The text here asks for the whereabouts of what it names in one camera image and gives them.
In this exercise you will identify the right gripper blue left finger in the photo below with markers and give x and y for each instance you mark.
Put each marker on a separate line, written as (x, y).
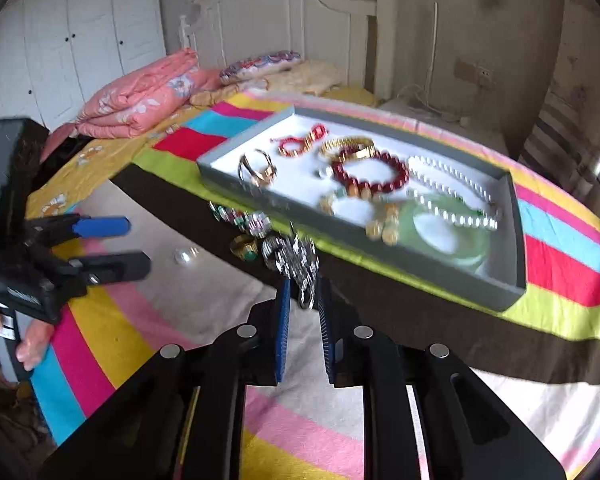
(267, 360)

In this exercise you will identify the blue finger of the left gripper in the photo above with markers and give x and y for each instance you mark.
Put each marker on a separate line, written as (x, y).
(101, 227)

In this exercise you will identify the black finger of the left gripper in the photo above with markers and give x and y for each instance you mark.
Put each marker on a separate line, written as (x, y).
(111, 268)

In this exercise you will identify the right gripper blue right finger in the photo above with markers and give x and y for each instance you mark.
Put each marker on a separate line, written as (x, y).
(338, 320)

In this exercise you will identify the gold silver bangle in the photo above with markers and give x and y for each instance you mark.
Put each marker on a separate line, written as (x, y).
(258, 177)

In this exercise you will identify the green jade bangle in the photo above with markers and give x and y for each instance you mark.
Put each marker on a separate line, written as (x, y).
(422, 230)

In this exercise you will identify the grey jewelry tray box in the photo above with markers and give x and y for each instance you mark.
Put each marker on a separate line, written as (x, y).
(346, 179)

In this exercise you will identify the person left hand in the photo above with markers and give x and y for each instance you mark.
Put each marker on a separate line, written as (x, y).
(33, 343)

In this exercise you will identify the yellow bed sheet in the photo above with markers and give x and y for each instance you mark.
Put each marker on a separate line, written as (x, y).
(169, 152)

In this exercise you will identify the left white pearl earring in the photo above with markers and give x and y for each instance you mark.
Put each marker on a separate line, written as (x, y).
(186, 256)

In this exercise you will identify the enamel flower hair clip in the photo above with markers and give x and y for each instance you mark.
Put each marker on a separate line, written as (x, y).
(254, 223)

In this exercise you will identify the pink folded quilt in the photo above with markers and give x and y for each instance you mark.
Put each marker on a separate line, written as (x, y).
(138, 101)

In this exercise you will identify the white wardrobe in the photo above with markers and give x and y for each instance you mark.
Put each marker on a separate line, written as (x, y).
(56, 54)

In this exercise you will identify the patterned round pillow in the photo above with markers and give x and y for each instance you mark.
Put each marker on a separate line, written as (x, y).
(258, 66)

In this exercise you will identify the white bedside table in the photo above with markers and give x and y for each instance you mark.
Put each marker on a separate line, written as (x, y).
(462, 127)

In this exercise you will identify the white standing lamp rod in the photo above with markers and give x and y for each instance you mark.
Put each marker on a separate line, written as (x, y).
(432, 54)

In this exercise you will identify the white bed headboard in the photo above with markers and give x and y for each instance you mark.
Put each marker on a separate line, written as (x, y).
(357, 36)

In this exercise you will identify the striped curtain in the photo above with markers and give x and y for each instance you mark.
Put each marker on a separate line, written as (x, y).
(564, 143)

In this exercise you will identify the gold ring green stone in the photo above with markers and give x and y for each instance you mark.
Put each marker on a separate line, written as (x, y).
(245, 247)

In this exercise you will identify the wall power socket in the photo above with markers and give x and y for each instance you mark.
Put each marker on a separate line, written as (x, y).
(473, 74)

